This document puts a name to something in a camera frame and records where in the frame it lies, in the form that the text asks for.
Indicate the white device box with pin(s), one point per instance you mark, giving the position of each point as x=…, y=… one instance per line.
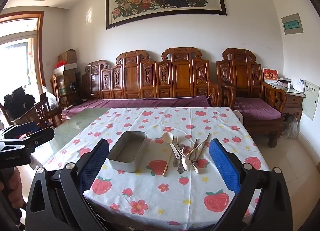
x=298, y=85

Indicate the person's left hand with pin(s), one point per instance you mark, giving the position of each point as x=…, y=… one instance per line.
x=17, y=188

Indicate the wooden side table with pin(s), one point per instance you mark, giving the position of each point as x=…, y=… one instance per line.
x=292, y=101

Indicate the light wooden chopstick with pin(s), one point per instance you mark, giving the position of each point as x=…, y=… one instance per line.
x=166, y=168
x=169, y=162

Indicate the brown cardboard box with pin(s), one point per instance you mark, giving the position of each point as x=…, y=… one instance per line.
x=67, y=56

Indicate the white plastic spoon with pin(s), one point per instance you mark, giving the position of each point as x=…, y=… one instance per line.
x=167, y=137

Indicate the dark wooden dining chair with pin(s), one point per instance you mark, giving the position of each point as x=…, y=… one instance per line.
x=45, y=111

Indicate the grey wall distribution box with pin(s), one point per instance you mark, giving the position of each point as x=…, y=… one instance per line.
x=292, y=24

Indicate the long carved wooden sofa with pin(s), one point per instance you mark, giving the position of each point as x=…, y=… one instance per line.
x=150, y=76

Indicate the rectangular metal tin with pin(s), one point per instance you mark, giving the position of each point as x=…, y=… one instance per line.
x=127, y=151

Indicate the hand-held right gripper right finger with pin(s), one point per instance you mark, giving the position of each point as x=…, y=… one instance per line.
x=225, y=166

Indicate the black bag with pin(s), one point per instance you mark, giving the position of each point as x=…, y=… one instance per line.
x=17, y=101

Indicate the white and red box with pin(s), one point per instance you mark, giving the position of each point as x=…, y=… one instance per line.
x=65, y=68

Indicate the long purple sofa cushion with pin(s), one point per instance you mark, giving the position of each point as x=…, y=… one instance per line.
x=140, y=102

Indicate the large metal spoon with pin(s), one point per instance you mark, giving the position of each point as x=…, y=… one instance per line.
x=186, y=164

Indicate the carved wooden armchair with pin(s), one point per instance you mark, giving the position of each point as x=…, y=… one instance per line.
x=241, y=73

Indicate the white wall panel door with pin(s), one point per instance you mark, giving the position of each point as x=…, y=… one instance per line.
x=311, y=99

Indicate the brown wooden chopstick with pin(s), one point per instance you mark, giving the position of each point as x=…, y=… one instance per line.
x=205, y=141
x=194, y=146

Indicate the purple armchair cushion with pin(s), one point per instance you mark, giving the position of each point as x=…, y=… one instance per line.
x=255, y=109

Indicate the grey plastic bag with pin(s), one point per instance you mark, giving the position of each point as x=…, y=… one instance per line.
x=291, y=126

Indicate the strawberry print white tablecloth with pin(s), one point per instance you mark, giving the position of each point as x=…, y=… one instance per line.
x=150, y=196

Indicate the wooden door frame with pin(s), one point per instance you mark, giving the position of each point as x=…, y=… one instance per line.
x=40, y=46

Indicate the red desk card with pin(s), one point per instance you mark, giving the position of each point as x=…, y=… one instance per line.
x=270, y=75

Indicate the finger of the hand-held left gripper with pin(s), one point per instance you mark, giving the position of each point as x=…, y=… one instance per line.
x=40, y=137
x=15, y=131

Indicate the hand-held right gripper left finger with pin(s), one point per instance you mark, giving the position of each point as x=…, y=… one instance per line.
x=93, y=168

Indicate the metal fork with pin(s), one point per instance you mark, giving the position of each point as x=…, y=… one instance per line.
x=176, y=142

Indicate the clear plastic bag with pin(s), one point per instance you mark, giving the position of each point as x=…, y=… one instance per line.
x=51, y=101

